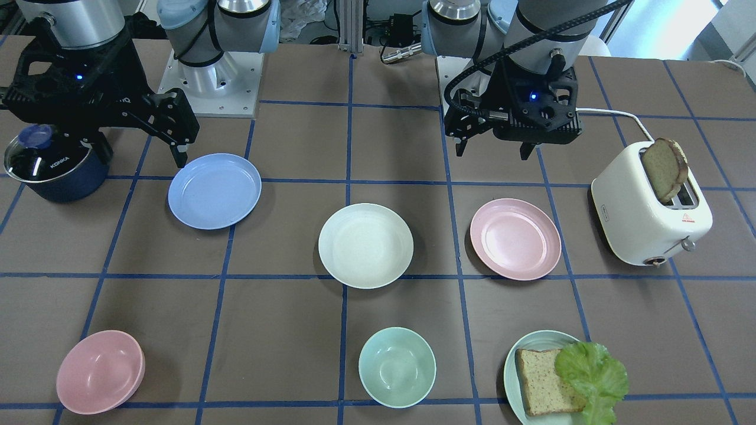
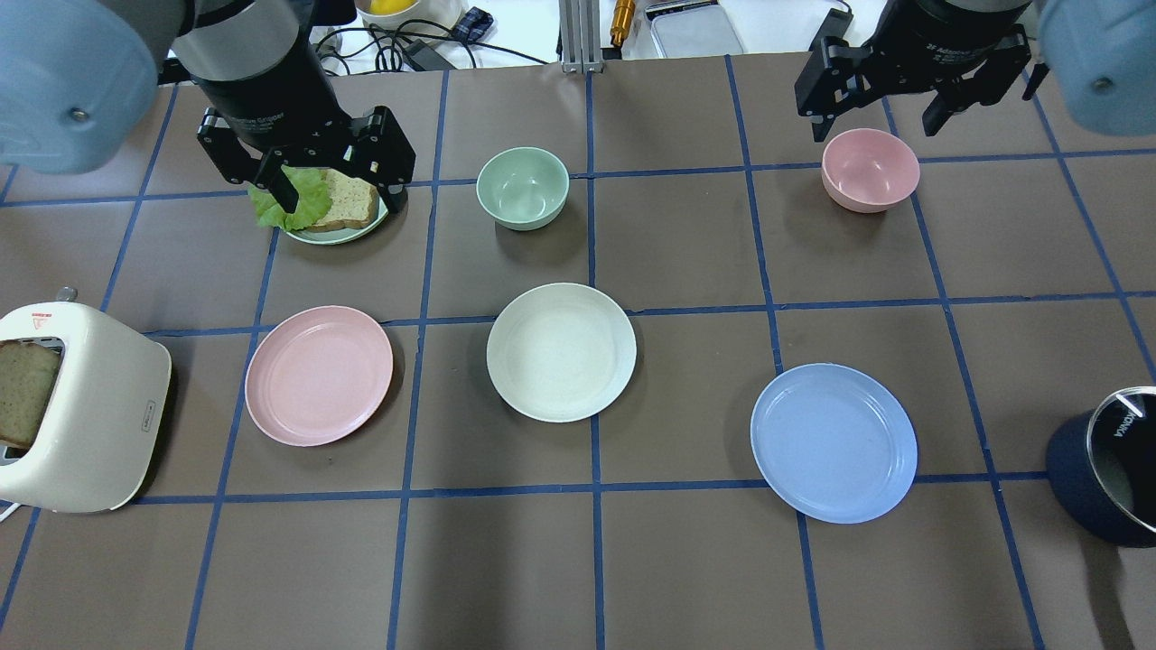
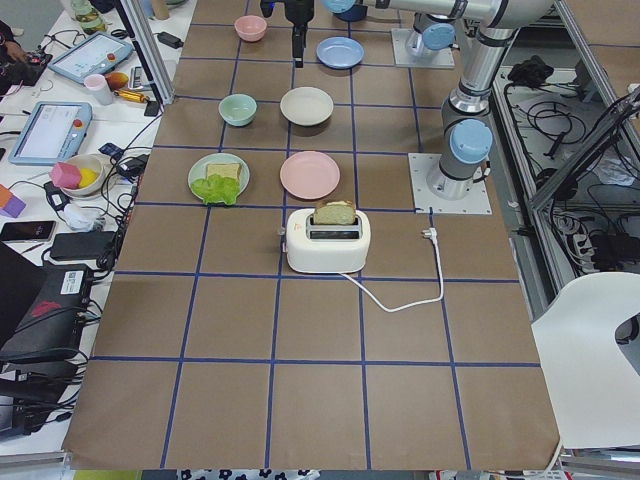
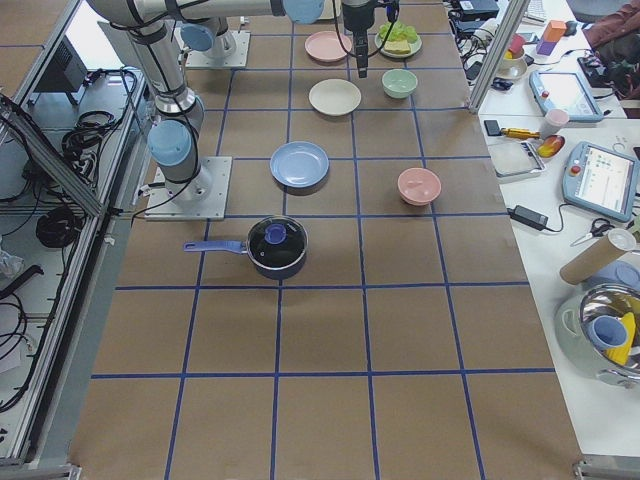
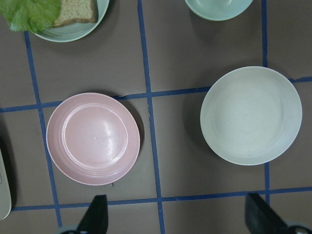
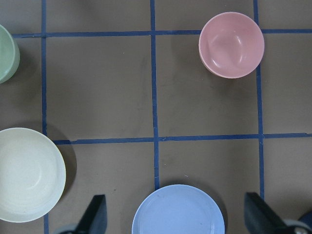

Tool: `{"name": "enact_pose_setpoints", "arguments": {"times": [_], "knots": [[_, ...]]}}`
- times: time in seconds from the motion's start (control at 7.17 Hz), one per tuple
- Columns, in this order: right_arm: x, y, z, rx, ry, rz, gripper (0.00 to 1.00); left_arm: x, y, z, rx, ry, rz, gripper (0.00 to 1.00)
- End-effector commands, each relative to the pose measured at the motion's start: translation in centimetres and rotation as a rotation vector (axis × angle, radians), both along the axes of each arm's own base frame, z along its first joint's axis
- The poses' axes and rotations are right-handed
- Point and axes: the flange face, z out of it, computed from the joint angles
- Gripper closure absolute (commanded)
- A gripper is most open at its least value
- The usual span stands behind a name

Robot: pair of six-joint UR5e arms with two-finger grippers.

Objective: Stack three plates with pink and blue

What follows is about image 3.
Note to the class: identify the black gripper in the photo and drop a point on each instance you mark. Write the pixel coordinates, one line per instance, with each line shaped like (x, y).
(299, 10)

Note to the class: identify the blue plate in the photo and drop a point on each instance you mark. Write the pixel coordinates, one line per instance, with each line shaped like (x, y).
(340, 52)

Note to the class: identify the pink plate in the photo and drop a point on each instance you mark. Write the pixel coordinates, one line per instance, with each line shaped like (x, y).
(309, 175)

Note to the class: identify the pink bowl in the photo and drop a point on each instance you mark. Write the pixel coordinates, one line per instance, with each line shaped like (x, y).
(250, 28)

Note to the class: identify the beige plate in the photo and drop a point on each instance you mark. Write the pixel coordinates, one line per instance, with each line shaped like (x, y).
(306, 106)

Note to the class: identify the green bowl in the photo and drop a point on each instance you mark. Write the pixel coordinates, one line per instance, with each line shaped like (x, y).
(238, 110)

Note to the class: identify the black power adapter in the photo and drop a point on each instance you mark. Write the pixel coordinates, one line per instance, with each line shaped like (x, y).
(169, 40)

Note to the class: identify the bread slice on plate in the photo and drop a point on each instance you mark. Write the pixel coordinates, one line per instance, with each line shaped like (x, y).
(224, 170)

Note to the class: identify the gold cylinder tool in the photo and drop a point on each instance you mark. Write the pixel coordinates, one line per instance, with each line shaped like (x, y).
(132, 96)

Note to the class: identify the green plate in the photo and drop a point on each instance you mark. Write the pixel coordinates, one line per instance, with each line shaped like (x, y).
(198, 169)

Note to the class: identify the green lettuce leaf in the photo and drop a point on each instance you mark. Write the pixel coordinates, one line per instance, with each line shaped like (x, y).
(216, 189)

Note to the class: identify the bread slice in toaster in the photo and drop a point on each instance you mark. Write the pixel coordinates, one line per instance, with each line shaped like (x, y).
(335, 212)

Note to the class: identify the toy mango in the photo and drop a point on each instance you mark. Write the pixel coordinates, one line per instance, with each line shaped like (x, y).
(116, 80)

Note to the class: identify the far teach pendant tablet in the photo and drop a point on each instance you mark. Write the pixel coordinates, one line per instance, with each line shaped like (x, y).
(97, 54)

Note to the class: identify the teach pendant tablet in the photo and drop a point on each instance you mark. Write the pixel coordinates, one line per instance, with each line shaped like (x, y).
(97, 54)
(53, 132)

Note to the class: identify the pink cup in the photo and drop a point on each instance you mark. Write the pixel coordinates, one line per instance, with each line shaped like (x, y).
(98, 87)

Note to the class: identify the white toaster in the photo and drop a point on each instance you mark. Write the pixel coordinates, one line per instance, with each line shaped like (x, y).
(326, 249)

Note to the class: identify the beige bowl with toys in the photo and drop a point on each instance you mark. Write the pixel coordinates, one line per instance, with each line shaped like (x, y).
(93, 169)

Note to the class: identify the near teach pendant tablet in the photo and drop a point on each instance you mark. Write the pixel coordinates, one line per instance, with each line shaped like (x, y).
(53, 132)

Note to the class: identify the pink toy cube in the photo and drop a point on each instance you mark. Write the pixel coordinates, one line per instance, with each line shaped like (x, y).
(65, 175)

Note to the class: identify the black smartphone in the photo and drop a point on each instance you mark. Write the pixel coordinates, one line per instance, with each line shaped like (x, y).
(28, 231)

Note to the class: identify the purple orange toy block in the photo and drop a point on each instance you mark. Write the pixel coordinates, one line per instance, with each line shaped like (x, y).
(10, 205)

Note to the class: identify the white chair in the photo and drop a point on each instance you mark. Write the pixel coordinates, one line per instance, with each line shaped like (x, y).
(594, 389)

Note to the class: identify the aluminium frame post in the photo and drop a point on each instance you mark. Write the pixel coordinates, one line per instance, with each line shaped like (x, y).
(144, 42)

